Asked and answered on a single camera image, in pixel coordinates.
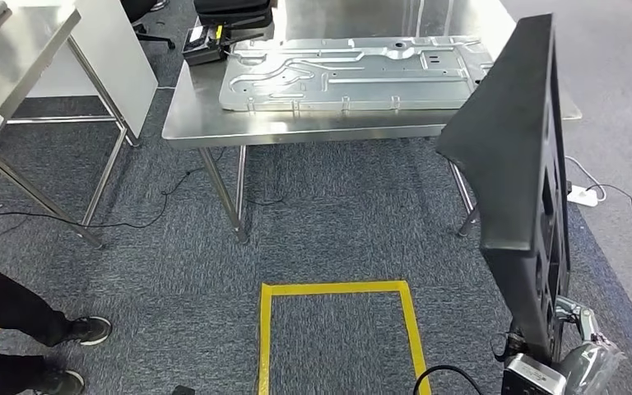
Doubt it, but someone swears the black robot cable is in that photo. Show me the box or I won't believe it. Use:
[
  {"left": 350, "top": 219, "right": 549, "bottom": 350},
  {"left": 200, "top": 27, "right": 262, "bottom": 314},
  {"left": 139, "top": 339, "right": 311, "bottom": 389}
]
[{"left": 412, "top": 365, "right": 483, "bottom": 395}]

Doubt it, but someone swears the white power strip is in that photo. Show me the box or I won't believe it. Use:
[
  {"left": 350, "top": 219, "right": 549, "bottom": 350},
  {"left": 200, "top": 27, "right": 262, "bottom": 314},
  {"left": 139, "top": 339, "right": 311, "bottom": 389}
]
[{"left": 566, "top": 184, "right": 599, "bottom": 208}]

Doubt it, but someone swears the black office chair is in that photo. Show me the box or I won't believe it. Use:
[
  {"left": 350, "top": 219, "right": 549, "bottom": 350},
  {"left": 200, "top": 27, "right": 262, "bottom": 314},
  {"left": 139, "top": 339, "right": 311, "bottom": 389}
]
[{"left": 119, "top": 0, "right": 177, "bottom": 51}]

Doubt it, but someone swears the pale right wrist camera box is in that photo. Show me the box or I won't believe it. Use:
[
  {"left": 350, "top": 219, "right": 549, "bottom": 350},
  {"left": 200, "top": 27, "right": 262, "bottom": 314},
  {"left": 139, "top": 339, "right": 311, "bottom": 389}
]
[{"left": 501, "top": 353, "right": 569, "bottom": 395}]

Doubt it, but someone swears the black device with yellow label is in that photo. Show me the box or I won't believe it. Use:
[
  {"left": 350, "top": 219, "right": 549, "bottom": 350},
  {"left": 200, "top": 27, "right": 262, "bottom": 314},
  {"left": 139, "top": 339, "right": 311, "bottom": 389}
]
[{"left": 181, "top": 24, "right": 231, "bottom": 67}]

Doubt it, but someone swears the stamped silver metal panel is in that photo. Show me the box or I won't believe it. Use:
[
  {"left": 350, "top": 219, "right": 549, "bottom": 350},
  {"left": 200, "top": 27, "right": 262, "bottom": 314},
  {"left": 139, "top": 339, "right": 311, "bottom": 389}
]
[{"left": 218, "top": 35, "right": 495, "bottom": 114}]

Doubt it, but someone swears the stainless steel table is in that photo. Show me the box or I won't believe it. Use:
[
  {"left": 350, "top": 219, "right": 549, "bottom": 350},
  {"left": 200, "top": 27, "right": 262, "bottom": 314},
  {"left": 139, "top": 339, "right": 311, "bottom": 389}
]
[{"left": 0, "top": 0, "right": 132, "bottom": 250}]

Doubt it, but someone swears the person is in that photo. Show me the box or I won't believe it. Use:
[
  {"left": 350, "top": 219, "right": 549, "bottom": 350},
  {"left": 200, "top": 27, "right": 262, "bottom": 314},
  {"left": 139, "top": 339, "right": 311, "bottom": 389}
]
[{"left": 0, "top": 215, "right": 114, "bottom": 395}]

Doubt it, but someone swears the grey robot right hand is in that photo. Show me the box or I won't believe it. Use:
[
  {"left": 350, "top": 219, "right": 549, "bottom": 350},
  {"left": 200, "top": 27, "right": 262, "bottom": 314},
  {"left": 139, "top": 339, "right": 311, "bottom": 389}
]
[{"left": 493, "top": 296, "right": 627, "bottom": 395}]

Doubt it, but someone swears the black case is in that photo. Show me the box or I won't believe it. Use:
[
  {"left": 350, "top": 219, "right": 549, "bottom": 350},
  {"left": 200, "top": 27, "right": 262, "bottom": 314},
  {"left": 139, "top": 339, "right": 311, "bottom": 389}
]
[{"left": 193, "top": 0, "right": 275, "bottom": 31}]

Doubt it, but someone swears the stainless steel workbench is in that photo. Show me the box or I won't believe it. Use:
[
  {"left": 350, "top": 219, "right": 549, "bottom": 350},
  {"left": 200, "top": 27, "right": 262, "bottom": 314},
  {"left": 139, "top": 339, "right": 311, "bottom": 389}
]
[{"left": 161, "top": 0, "right": 583, "bottom": 244}]

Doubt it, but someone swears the black plastic plate bracket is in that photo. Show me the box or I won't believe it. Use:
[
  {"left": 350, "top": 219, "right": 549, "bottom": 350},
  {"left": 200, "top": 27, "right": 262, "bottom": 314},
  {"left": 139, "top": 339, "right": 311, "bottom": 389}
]
[{"left": 435, "top": 13, "right": 572, "bottom": 366}]

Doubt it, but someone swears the white board panel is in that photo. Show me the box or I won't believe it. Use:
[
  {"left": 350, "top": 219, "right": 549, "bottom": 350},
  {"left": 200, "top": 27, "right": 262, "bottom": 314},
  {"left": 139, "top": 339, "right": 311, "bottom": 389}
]
[{"left": 24, "top": 0, "right": 159, "bottom": 148}]

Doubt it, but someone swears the thin black floor cable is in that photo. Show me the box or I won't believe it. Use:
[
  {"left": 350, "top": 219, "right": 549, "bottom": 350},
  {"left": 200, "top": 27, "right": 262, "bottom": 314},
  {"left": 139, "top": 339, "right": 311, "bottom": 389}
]
[{"left": 0, "top": 146, "right": 227, "bottom": 230}]

